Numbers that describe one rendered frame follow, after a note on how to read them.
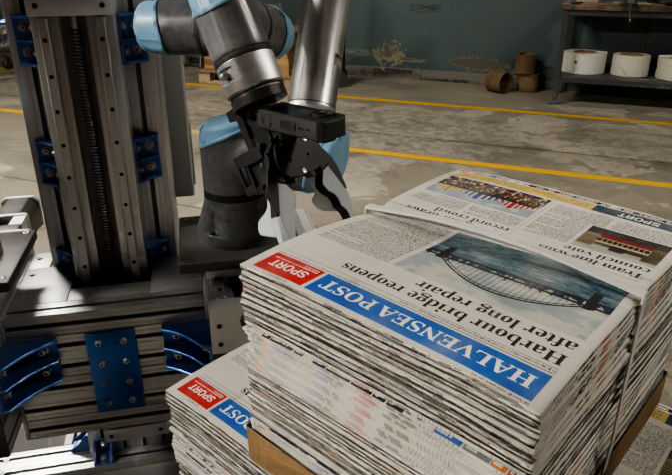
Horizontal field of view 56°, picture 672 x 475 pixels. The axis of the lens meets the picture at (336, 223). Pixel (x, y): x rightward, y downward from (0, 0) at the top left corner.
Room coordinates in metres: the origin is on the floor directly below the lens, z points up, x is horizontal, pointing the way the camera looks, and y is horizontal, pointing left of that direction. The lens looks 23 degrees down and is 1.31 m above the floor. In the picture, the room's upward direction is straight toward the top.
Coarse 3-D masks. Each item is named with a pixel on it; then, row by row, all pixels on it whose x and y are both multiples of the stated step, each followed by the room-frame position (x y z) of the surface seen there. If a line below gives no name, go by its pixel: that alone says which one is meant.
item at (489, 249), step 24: (360, 216) 0.61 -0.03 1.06; (384, 216) 0.62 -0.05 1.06; (408, 216) 0.61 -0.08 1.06; (432, 240) 0.55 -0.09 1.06; (456, 240) 0.55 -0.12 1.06; (480, 240) 0.55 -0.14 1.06; (504, 264) 0.50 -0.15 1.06; (528, 264) 0.50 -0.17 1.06; (552, 264) 0.50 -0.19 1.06; (600, 264) 0.49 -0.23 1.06; (576, 288) 0.45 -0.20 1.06; (600, 288) 0.45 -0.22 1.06; (648, 288) 0.46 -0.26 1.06; (624, 360) 0.42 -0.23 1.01; (600, 432) 0.43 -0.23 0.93; (600, 456) 0.44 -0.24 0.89
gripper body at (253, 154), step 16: (240, 96) 0.75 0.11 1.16; (256, 96) 0.74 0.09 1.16; (272, 96) 0.76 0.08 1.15; (240, 112) 0.77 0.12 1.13; (256, 112) 0.76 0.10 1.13; (240, 128) 0.78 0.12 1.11; (256, 128) 0.76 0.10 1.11; (256, 144) 0.76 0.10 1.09; (272, 144) 0.72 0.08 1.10; (288, 144) 0.73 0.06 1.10; (304, 144) 0.75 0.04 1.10; (240, 160) 0.75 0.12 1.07; (256, 160) 0.73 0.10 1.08; (288, 160) 0.72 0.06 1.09; (304, 160) 0.73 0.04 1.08; (320, 160) 0.75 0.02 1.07; (240, 176) 0.76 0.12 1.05; (256, 176) 0.74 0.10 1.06; (288, 176) 0.71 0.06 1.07; (304, 176) 0.74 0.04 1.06; (256, 192) 0.74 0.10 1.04
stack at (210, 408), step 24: (216, 360) 0.68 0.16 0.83; (240, 360) 0.68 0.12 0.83; (192, 384) 0.63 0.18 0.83; (216, 384) 0.63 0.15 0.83; (240, 384) 0.63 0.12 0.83; (192, 408) 0.59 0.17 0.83; (216, 408) 0.58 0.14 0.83; (240, 408) 0.58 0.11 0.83; (192, 432) 0.59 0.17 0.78; (216, 432) 0.55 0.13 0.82; (240, 432) 0.54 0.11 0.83; (648, 432) 0.54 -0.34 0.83; (192, 456) 0.59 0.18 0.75; (216, 456) 0.56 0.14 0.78; (240, 456) 0.53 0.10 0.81; (624, 456) 0.51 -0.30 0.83; (648, 456) 0.51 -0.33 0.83
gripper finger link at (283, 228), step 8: (280, 184) 0.70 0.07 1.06; (280, 192) 0.69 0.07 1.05; (288, 192) 0.70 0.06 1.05; (280, 200) 0.69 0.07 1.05; (288, 200) 0.69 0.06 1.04; (280, 208) 0.68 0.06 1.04; (288, 208) 0.69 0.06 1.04; (264, 216) 0.71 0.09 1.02; (280, 216) 0.67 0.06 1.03; (288, 216) 0.68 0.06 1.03; (264, 224) 0.70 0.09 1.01; (272, 224) 0.68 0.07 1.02; (280, 224) 0.67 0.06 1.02; (288, 224) 0.67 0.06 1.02; (296, 224) 0.68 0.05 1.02; (264, 232) 0.70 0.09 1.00; (272, 232) 0.69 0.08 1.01; (280, 232) 0.67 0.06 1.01; (288, 232) 0.67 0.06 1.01; (280, 240) 0.67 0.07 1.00
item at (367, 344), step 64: (256, 256) 0.51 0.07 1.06; (320, 256) 0.50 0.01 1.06; (384, 256) 0.51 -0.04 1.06; (448, 256) 0.51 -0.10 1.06; (256, 320) 0.48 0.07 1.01; (320, 320) 0.43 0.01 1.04; (384, 320) 0.40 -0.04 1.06; (448, 320) 0.40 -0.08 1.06; (512, 320) 0.40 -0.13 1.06; (576, 320) 0.40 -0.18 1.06; (256, 384) 0.49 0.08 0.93; (320, 384) 0.43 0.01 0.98; (384, 384) 0.38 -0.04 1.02; (448, 384) 0.35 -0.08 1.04; (512, 384) 0.33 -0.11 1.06; (576, 384) 0.35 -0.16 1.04; (320, 448) 0.44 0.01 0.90; (384, 448) 0.39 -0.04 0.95; (448, 448) 0.35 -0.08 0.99; (512, 448) 0.31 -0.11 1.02; (576, 448) 0.38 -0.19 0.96
